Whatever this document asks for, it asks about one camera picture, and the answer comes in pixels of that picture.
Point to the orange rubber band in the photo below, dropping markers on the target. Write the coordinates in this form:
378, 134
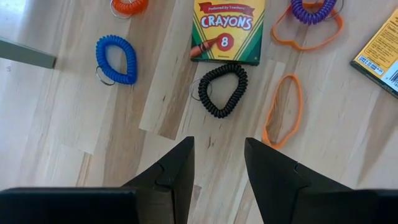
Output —
301, 104
303, 48

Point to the crayon box showing barcode side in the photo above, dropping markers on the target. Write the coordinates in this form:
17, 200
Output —
379, 53

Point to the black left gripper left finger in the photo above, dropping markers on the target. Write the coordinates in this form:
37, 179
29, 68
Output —
109, 205

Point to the pale green metal shelf riser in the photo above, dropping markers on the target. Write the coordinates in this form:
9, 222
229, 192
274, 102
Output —
28, 54

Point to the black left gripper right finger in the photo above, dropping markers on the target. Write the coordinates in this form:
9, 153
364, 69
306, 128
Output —
295, 199

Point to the yellow green crayon box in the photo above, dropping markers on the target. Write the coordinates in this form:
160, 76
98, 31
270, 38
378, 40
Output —
227, 34

